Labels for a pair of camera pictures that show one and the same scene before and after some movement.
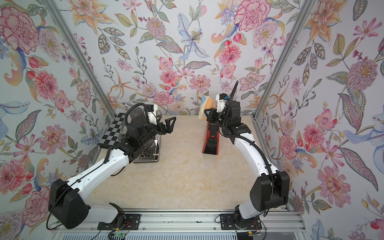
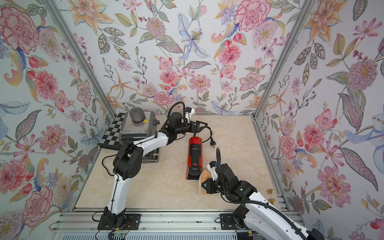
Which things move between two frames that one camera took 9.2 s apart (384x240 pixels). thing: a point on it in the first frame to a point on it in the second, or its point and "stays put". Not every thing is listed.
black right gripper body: x=221 y=120 to x=214 y=186
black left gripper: x=166 y=128 to x=195 y=128
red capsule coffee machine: x=211 y=140 to x=194 y=158
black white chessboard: x=111 y=138 stays put
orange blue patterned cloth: x=207 y=102 to x=205 y=175
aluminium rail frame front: x=193 y=224 stays put
